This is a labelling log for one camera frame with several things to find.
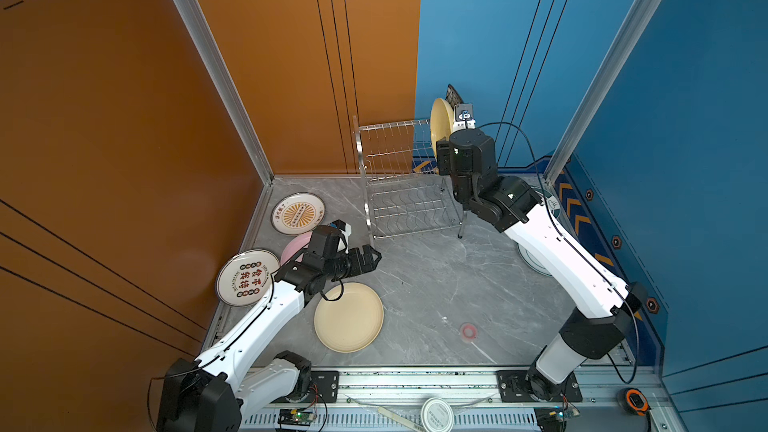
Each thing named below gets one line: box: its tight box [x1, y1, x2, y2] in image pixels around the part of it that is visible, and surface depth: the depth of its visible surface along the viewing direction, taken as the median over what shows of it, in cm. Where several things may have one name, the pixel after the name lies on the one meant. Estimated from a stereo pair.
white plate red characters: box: [216, 249, 280, 307], surface depth 95 cm
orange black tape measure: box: [616, 387, 651, 417], surface depth 71 cm
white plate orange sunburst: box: [271, 192, 326, 235], surface depth 111 cm
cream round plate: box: [314, 282, 385, 353], surface depth 84 cm
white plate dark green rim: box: [536, 189, 561, 219], surface depth 111 cm
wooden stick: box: [378, 406, 424, 432], surface depth 71 cm
